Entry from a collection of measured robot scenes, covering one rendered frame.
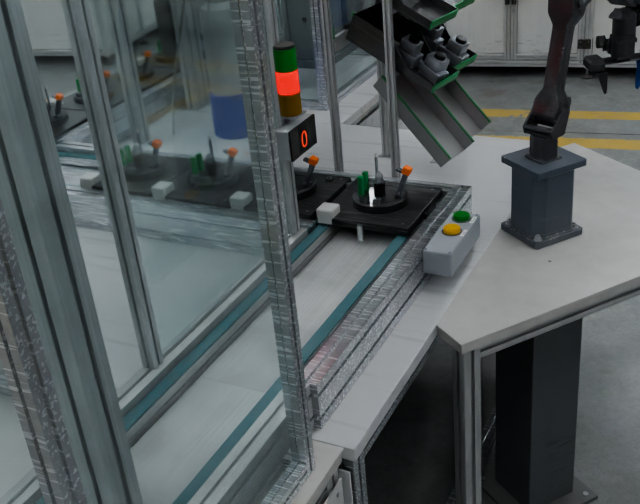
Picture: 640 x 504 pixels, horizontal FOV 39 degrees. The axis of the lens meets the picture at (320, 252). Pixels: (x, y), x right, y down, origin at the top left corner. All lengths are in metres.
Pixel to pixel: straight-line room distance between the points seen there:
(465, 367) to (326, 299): 0.33
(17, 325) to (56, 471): 0.18
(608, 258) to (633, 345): 1.27
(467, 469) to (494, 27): 4.42
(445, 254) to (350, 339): 0.38
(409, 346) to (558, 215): 0.57
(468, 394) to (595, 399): 1.22
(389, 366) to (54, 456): 0.96
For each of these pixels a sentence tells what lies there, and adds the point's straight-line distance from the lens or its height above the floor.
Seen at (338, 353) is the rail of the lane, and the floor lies 0.96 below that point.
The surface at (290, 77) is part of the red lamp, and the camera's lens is 1.98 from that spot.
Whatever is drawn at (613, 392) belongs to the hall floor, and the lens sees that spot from 3.22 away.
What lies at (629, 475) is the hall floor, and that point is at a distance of 2.91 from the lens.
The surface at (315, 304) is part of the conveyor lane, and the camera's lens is 1.94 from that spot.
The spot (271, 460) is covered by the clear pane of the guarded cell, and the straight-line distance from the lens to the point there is 1.48.
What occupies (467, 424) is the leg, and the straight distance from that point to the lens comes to 2.05.
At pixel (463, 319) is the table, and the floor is 0.86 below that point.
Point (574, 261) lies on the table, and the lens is 2.19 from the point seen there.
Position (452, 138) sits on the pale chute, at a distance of 2.47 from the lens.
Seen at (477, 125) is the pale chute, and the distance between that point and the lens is 2.61.
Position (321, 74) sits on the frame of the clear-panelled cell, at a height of 0.99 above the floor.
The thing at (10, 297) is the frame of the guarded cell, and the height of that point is 1.51.
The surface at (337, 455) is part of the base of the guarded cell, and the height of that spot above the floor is 0.86.
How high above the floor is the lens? 1.93
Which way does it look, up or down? 28 degrees down
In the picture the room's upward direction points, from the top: 6 degrees counter-clockwise
